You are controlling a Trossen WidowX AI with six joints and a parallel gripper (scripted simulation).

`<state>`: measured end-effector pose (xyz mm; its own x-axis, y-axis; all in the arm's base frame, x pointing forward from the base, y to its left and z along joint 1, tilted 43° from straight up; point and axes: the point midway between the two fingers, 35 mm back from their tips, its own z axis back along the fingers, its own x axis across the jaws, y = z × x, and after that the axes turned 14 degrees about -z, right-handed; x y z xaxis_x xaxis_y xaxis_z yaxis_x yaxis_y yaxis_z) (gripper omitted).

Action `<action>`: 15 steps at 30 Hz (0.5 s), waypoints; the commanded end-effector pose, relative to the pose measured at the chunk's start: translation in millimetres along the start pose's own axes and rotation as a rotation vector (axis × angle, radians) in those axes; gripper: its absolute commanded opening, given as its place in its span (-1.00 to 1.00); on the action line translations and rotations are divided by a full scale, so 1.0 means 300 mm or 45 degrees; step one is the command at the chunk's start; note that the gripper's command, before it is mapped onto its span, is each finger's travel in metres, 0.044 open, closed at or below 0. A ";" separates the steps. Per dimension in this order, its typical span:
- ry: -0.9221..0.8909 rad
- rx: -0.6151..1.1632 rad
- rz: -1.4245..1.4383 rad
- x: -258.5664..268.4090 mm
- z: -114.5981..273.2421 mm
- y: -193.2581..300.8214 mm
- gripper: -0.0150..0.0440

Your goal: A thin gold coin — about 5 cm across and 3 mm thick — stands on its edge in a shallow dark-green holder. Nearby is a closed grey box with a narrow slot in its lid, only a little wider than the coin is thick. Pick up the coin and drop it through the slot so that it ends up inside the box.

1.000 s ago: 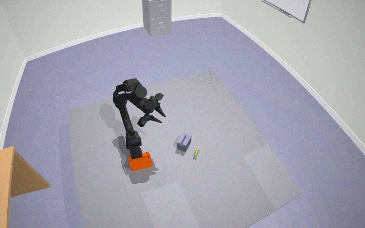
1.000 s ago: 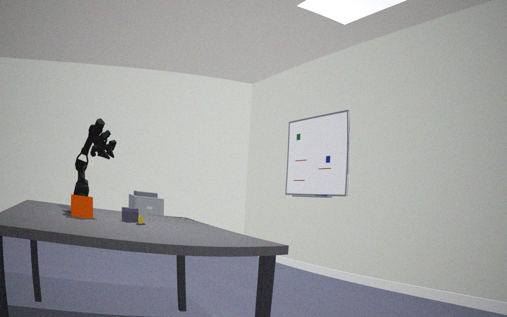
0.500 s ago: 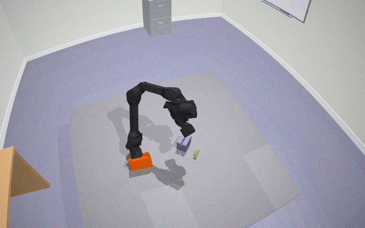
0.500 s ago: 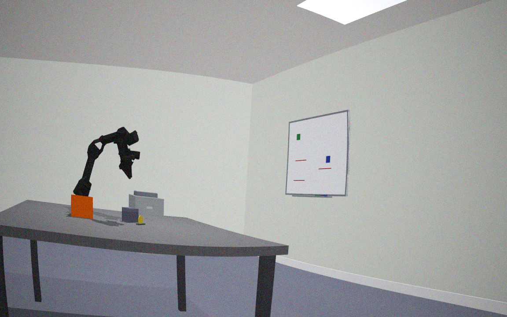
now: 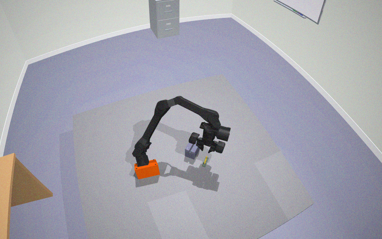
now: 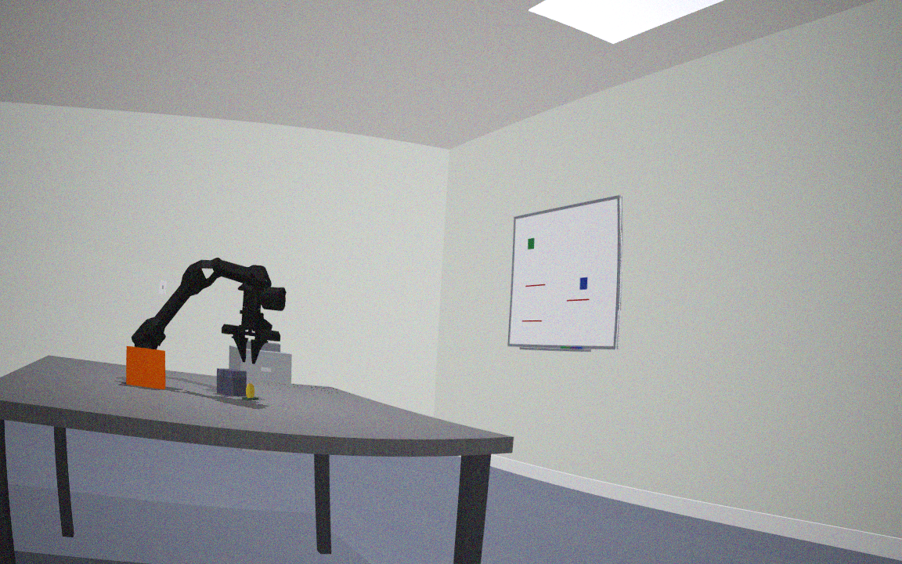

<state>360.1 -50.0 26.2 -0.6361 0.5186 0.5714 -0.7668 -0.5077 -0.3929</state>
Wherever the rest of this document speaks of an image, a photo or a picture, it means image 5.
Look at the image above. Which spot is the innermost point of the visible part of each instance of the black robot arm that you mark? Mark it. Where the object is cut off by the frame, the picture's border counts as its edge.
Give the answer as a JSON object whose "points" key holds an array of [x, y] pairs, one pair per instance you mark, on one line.
{"points": [[212, 128]]}

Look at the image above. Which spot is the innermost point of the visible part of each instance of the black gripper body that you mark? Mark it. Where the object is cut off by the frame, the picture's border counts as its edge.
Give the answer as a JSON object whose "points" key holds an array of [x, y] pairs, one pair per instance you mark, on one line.
{"points": [[218, 146]]}

